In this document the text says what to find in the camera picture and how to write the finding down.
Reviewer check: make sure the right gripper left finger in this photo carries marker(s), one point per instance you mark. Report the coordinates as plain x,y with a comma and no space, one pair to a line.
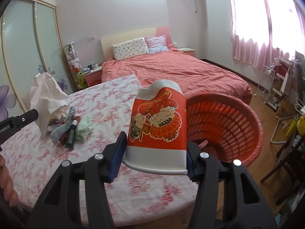
118,151

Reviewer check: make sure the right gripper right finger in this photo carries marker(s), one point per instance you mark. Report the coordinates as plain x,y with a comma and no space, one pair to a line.
192,154

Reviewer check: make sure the red white paper cup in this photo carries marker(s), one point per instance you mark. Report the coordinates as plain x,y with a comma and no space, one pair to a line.
157,136

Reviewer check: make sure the grey sock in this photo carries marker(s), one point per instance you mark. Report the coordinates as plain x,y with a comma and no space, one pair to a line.
60,130

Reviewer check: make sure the light green cloth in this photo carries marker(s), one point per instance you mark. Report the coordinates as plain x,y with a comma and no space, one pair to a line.
84,128

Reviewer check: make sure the person left hand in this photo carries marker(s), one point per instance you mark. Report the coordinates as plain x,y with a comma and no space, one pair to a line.
7,184

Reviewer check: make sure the red plastic laundry basket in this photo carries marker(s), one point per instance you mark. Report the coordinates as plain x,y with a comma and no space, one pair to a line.
231,128

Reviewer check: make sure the dark green tube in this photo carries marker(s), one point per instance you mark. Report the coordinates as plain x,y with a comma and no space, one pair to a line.
71,135

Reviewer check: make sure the pink bedside nightstand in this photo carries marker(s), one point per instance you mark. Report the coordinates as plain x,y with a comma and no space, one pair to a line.
94,77

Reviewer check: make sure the bed with coral duvet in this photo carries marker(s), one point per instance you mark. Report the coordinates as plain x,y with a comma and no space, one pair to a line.
194,76

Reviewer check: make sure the glass sliding wardrobe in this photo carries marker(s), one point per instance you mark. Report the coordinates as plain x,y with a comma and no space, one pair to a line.
30,44

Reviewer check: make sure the plush toy stack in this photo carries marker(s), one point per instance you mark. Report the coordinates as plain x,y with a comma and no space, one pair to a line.
75,66

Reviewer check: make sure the cluttered desk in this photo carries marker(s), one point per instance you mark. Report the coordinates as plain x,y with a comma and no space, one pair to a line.
285,112

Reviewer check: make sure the white floral pillow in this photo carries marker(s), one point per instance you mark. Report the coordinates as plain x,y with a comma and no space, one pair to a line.
129,49

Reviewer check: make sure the yellow bag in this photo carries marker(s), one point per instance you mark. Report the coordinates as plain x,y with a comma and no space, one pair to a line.
301,126

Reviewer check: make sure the pink striped pillow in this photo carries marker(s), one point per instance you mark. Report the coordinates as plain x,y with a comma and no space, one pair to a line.
156,44

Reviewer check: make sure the pink window curtain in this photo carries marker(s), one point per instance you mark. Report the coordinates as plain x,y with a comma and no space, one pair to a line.
266,29

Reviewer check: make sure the white wire rack shelf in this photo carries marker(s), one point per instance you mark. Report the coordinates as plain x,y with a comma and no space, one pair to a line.
269,87

